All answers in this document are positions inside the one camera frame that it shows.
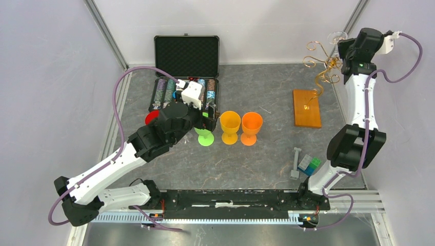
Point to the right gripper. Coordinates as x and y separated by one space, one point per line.
343 45

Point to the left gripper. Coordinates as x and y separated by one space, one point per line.
210 123

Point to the green plastic wine glass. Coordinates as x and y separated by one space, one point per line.
205 138

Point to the yellow plastic wine glass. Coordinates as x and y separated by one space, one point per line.
230 123

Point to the orange plastic wine glass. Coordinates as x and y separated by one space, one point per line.
251 125

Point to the red plastic wine glass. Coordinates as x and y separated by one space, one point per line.
151 116

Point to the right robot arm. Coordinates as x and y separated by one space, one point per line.
359 141

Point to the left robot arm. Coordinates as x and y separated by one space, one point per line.
86 195

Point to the wooden rack base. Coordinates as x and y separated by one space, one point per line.
306 109

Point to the black poker chip case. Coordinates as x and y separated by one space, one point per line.
191 58

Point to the blue green building blocks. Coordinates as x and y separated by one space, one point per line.
308 165

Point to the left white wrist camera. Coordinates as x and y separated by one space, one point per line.
191 93

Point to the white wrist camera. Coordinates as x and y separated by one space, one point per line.
388 43
191 93

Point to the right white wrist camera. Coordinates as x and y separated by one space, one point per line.
388 43

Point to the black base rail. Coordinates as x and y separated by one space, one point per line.
232 204

